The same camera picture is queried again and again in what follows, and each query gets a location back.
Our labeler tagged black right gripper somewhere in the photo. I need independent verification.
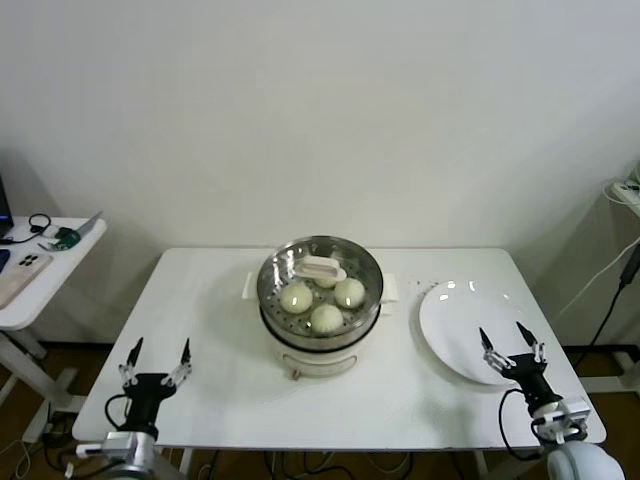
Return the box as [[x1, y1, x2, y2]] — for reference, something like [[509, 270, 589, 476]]
[[478, 321, 564, 409]]

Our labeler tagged white electric cooking pot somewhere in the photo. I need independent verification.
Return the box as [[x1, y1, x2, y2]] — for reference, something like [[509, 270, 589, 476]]
[[260, 298, 396, 382]]

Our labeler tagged steel perforated steamer basket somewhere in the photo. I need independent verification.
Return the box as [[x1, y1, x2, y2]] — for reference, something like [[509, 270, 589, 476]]
[[242, 234, 400, 351]]

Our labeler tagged white side table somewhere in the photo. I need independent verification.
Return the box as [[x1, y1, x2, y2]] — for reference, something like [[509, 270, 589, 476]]
[[0, 214, 108, 431]]

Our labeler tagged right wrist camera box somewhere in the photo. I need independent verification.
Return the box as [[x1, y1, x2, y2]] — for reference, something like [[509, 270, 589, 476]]
[[532, 397, 592, 444]]

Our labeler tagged floor power strip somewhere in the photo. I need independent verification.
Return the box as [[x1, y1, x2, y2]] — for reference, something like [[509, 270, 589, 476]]
[[42, 410, 76, 441]]

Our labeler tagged white wall cable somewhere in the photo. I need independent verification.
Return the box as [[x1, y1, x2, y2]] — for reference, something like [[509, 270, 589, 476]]
[[562, 244, 640, 314]]

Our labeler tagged phone in pink case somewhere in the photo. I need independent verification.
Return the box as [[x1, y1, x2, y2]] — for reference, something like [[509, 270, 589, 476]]
[[0, 251, 54, 308]]

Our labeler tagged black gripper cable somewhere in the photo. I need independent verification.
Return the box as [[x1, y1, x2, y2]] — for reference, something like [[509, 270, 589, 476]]
[[498, 387, 544, 461], [103, 393, 132, 431]]

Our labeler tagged white power strip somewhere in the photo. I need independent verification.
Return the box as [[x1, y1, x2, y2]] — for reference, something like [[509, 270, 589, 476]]
[[607, 177, 640, 206]]

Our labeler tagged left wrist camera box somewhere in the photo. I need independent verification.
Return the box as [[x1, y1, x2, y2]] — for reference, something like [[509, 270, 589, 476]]
[[102, 430, 157, 459]]

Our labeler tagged grey side table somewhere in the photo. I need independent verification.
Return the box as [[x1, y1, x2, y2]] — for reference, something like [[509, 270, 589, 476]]
[[564, 187, 640, 396]]

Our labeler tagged laptop with blue screen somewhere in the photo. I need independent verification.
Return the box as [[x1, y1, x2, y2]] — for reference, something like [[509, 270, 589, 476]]
[[0, 175, 14, 236]]

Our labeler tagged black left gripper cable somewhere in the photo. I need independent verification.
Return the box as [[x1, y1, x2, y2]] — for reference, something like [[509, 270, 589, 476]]
[[103, 393, 132, 431]]

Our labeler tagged white round plate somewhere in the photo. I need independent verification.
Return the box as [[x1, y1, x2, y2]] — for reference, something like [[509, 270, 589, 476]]
[[418, 278, 544, 386]]

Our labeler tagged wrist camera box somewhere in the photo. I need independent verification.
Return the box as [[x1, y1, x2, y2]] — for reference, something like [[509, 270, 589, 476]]
[[532, 397, 592, 444], [102, 430, 157, 459]]

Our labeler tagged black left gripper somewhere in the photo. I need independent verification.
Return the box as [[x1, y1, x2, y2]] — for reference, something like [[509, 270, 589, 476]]
[[118, 337, 194, 441]]

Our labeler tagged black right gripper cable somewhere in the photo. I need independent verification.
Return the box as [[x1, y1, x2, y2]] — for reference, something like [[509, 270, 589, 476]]
[[498, 387, 544, 461]]

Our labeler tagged black power adapter cable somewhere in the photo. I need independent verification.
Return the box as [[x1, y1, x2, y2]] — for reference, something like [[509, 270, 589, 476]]
[[569, 247, 639, 369]]

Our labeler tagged glass pot lid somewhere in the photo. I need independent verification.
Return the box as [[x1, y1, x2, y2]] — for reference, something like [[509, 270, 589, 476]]
[[257, 234, 385, 346]]

